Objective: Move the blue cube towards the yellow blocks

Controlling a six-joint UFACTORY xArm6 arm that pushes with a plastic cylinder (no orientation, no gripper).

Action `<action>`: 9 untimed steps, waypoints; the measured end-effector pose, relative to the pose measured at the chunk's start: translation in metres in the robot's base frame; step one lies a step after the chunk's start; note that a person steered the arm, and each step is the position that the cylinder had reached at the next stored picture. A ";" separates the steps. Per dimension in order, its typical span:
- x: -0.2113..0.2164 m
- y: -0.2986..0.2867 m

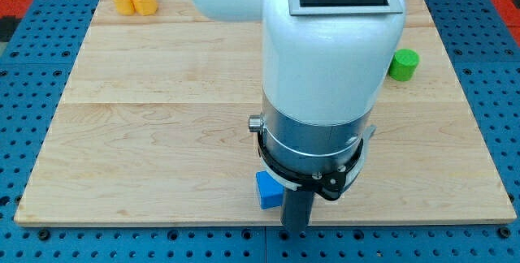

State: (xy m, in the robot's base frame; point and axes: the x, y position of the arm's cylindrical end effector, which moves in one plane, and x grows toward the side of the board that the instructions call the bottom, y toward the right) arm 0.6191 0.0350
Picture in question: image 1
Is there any black clamp ring mount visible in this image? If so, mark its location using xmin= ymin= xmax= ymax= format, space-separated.
xmin=257 ymin=125 xmax=376 ymax=201

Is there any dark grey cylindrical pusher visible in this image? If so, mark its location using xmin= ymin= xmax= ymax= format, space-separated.
xmin=280 ymin=188 xmax=314 ymax=233

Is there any blue cube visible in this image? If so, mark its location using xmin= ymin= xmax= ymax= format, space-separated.
xmin=255 ymin=171 xmax=284 ymax=209

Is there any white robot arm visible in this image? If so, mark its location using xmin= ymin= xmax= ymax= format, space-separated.
xmin=192 ymin=0 xmax=406 ymax=232

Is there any green cylinder block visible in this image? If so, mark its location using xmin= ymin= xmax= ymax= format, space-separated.
xmin=388 ymin=49 xmax=420 ymax=81

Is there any wooden board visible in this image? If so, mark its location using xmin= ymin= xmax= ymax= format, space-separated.
xmin=14 ymin=0 xmax=517 ymax=227

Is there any yellow hexagon block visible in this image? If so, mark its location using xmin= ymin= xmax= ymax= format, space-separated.
xmin=132 ymin=0 xmax=158 ymax=16

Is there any yellow heart block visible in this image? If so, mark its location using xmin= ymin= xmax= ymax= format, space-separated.
xmin=112 ymin=0 xmax=135 ymax=15

